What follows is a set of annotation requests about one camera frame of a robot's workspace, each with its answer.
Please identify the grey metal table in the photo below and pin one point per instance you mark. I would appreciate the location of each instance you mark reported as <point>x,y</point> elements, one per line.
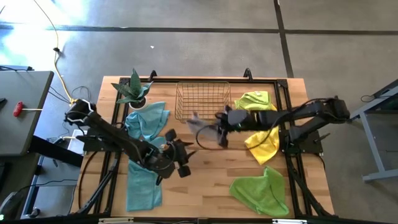
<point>371,137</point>

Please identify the green microfiber towel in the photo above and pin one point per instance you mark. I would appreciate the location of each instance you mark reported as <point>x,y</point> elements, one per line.
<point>264,193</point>
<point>253,101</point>

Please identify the yellow microfiber towel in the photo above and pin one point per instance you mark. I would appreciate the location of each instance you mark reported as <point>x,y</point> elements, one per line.
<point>264,146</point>

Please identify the black floor device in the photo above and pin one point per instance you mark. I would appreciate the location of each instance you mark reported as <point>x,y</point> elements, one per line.
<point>9,205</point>

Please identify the teal microfiber towel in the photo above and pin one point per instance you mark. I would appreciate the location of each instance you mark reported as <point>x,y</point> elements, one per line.
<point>143,189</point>
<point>149,119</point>

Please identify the white power strip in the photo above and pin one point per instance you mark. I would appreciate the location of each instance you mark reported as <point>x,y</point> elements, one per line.
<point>76,143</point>

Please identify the grey side table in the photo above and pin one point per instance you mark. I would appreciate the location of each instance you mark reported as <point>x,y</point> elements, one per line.
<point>21,112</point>

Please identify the snake plant in white pot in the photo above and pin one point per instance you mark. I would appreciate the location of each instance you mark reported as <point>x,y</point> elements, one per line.
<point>135,93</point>

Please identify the black table leg beam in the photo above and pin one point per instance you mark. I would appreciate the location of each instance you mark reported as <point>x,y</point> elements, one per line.
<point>53,151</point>

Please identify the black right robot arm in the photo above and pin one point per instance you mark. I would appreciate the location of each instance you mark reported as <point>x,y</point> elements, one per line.
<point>311,110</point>

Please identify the grey microfiber towel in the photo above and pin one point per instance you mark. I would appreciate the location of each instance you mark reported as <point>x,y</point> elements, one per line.
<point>202,127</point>

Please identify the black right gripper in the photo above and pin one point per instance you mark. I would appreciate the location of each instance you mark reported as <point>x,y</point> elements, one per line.
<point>237,119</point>

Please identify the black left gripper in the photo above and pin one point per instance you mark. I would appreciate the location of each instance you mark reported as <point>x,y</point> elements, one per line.
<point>178,154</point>

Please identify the black aluminium table frame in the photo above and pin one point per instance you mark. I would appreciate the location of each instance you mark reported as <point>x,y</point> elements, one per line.
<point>264,81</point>

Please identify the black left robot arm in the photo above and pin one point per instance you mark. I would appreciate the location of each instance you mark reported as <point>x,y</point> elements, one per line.
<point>105,129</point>

